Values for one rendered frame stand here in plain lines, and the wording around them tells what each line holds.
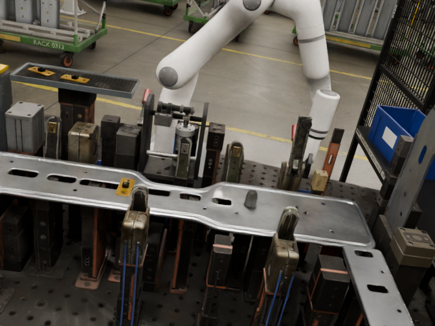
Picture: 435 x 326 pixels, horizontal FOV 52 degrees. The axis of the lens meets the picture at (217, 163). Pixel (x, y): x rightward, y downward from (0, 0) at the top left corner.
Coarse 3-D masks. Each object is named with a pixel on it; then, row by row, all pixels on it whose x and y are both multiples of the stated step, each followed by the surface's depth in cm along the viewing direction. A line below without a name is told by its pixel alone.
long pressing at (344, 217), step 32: (0, 160) 123; (32, 160) 126; (64, 160) 128; (0, 192) 112; (32, 192) 113; (64, 192) 115; (96, 192) 117; (192, 192) 124; (224, 192) 126; (288, 192) 131; (224, 224) 113; (256, 224) 115; (320, 224) 119; (352, 224) 121
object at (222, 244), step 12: (216, 240) 108; (228, 240) 109; (216, 252) 105; (228, 252) 105; (216, 264) 106; (228, 264) 106; (216, 276) 107; (216, 288) 111; (204, 300) 120; (216, 300) 113; (204, 312) 115; (216, 312) 115; (204, 324) 117
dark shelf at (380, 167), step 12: (360, 132) 175; (372, 144) 165; (372, 156) 159; (384, 168) 148; (432, 180) 146; (420, 192) 137; (432, 192) 138; (420, 204) 131; (432, 204) 132; (432, 216) 126; (420, 228) 119; (432, 228) 120; (432, 240) 115; (432, 264) 110
